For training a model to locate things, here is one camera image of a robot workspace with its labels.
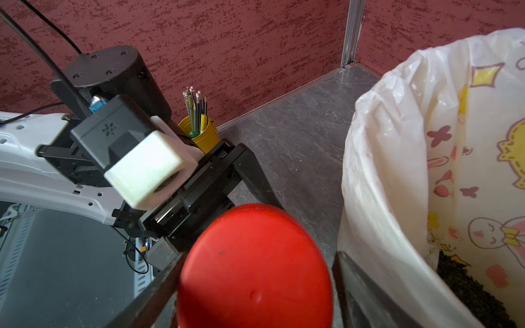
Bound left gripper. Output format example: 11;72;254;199
112;139;283;271

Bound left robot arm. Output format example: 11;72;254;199
1;46;280;273

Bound white printed bin liner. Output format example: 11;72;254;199
337;28;524;327

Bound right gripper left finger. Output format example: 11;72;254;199
106;253;187;327

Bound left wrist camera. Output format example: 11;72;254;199
71;95;205;210

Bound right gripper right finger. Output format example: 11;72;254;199
332;251;410;327

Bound dark tea leaves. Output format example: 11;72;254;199
437;251;517;328

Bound yellow pencil cup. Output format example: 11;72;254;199
178;114;221;154

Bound jar red lid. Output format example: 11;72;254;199
176;204;334;327

